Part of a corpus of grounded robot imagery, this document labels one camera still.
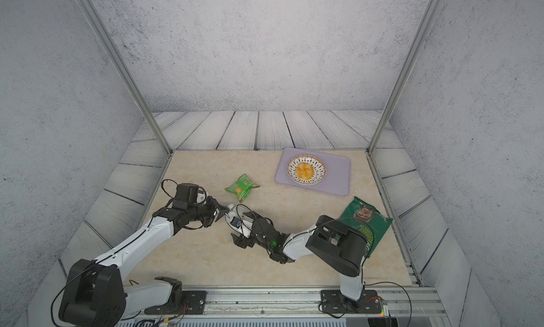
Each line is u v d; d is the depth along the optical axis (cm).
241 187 99
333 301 73
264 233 65
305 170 108
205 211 75
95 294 41
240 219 71
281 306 73
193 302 73
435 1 71
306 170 108
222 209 82
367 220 90
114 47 82
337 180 108
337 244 49
